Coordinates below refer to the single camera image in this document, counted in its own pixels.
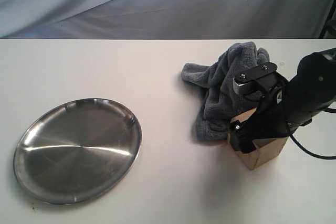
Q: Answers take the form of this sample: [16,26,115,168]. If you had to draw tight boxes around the round stainless steel plate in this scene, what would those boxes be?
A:
[13,98,142,205]

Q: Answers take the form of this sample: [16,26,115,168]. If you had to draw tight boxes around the grey fleece towel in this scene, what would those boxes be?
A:
[181,41,270,142]

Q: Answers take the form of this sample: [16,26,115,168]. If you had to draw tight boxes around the white backdrop sheet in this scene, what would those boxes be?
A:
[1,0,332,39]

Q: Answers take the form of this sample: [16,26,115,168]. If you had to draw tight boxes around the wooden cube block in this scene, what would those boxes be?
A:
[226,108,288,170]

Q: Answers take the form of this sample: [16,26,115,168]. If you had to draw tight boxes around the black stand leg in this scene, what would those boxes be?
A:
[318,0,335,39]

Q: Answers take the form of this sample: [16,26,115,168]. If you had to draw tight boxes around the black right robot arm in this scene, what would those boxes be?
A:
[229,48,335,154]

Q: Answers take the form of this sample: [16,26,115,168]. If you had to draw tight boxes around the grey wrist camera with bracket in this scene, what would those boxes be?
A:
[233,62,281,95]

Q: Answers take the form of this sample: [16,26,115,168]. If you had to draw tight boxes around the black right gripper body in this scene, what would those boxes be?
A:
[229,95,291,140]

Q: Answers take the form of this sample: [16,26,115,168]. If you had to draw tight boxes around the black camera cable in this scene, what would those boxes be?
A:
[251,82,336,160]

